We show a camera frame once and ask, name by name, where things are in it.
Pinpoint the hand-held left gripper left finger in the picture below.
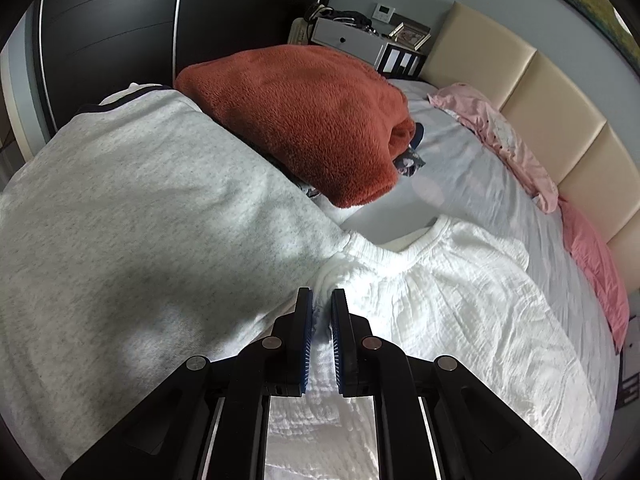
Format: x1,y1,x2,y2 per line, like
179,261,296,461
60,287,315,480

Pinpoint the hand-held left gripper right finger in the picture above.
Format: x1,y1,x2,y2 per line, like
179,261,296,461
330,287,583,480

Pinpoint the white textured garment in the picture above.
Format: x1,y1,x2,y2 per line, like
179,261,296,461
262,215,621,480

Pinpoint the dark patterned garment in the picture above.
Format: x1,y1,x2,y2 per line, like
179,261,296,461
390,122,427,177

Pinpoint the grey polka dot bed sheet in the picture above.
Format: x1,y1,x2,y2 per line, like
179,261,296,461
340,77,621,361

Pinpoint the rust orange fleece garment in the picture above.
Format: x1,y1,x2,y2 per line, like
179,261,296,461
173,44,417,209

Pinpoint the light grey sweatshirt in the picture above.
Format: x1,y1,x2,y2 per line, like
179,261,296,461
0,82,351,461

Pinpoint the light pink printed pillow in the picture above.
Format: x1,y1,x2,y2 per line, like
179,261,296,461
427,82,560,213

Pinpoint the beige fabric bag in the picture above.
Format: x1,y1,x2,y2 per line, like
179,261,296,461
290,17,313,46

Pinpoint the beige padded headboard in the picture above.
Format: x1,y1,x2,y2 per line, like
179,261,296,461
419,1,640,321

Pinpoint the dark wardrobe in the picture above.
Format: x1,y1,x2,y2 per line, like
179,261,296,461
0,0,346,161

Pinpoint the picture frame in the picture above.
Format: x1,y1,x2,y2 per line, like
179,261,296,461
390,21,432,51

